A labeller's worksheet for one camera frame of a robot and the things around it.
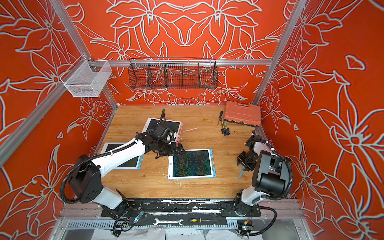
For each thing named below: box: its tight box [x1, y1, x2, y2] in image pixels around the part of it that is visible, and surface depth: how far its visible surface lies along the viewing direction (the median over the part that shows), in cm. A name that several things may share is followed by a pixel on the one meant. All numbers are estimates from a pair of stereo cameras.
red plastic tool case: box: [223, 100, 262, 127], surface depth 109 cm
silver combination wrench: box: [153, 218, 184, 225], surface depth 71 cm
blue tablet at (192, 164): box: [167, 148, 217, 181], surface depth 89 cm
